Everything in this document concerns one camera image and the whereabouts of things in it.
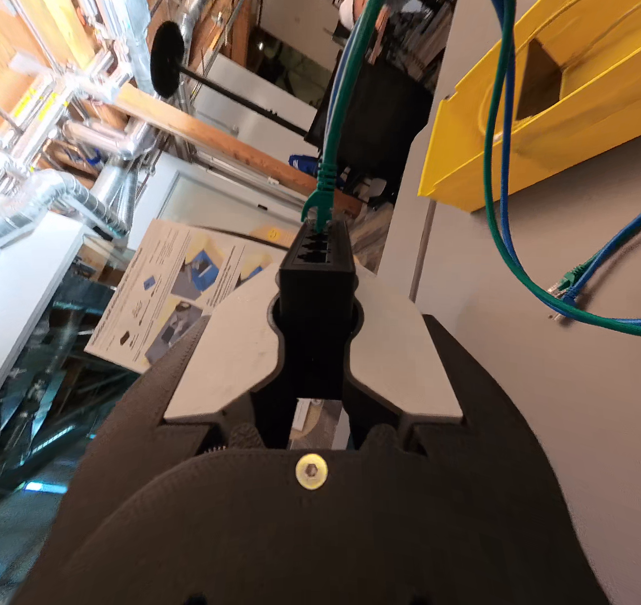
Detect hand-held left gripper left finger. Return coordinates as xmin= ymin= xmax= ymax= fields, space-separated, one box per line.
xmin=164 ymin=264 xmax=297 ymax=449

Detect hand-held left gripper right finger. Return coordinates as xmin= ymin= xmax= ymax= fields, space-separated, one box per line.
xmin=342 ymin=267 xmax=463 ymax=450

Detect black ethernet switch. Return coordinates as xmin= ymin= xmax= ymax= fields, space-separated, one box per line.
xmin=279 ymin=219 xmax=359 ymax=399

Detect green ethernet cable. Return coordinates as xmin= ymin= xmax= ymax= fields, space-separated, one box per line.
xmin=300 ymin=0 xmax=641 ymax=338

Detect blue ethernet cable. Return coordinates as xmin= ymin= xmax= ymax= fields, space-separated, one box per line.
xmin=320 ymin=0 xmax=641 ymax=328

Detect yellow plastic bin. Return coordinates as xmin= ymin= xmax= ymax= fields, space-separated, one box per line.
xmin=418 ymin=0 xmax=641 ymax=213

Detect printed instruction sheet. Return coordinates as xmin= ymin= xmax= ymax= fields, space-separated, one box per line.
xmin=84 ymin=219 xmax=281 ymax=373

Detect wooden backing board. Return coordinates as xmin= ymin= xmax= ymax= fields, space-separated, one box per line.
xmin=249 ymin=225 xmax=297 ymax=251

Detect white door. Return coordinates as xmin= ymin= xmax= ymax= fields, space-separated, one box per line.
xmin=128 ymin=152 xmax=308 ymax=247

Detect black floor lamp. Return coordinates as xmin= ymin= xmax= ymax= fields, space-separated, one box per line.
xmin=150 ymin=20 xmax=310 ymax=138

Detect silver spiral air duct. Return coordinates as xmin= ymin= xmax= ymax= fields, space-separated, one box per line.
xmin=0 ymin=164 xmax=138 ymax=247

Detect wooden post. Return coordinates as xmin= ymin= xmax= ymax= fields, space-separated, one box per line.
xmin=114 ymin=83 xmax=362 ymax=217

